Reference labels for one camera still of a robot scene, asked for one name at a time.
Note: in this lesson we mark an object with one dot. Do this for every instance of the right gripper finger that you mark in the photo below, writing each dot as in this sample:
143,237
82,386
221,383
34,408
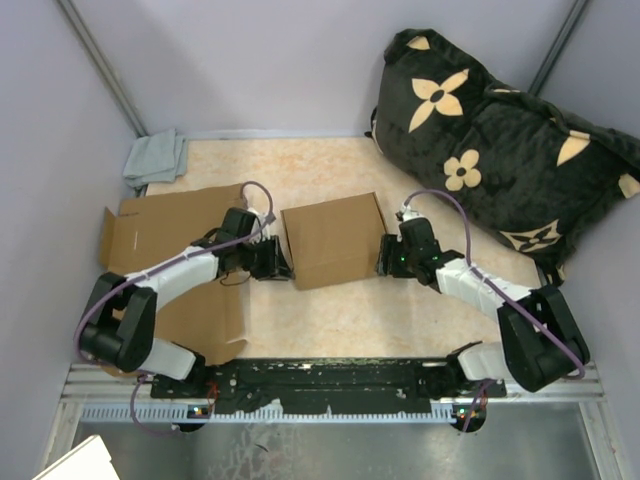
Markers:
384,263
388,245

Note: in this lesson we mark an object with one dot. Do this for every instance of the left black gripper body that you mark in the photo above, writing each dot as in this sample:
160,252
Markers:
259,258

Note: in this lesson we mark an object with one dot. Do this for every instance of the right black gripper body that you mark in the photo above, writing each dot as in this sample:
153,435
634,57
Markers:
402,264

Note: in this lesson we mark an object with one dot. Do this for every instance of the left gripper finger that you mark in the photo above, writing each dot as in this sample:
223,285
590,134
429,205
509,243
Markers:
276,245
285,271

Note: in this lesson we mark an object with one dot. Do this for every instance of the brown cardboard box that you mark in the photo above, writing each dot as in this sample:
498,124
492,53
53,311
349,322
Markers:
151,229
334,242

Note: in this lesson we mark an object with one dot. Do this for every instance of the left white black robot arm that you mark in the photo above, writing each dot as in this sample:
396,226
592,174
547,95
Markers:
118,326

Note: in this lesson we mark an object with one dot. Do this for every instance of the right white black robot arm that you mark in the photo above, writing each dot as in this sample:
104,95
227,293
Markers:
540,341

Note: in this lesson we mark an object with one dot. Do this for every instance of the grey folded cloth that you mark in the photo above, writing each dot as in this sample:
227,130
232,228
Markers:
159,158

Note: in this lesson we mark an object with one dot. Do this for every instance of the black plush flower cushion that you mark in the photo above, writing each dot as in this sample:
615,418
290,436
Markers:
530,174

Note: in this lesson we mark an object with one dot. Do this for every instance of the white board corner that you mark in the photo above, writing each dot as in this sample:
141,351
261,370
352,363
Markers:
90,460

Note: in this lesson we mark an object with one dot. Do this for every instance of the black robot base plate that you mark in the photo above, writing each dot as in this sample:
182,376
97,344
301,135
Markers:
315,386

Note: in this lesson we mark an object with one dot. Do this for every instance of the aluminium rail frame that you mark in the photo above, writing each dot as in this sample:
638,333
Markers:
565,431

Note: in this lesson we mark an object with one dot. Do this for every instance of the left grey corner post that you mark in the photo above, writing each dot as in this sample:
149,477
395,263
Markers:
101,64

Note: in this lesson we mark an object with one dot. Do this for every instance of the grey corner post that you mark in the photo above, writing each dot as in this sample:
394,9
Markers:
101,64
570,23

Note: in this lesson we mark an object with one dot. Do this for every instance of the right grey corner post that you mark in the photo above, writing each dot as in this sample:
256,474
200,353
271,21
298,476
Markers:
570,23

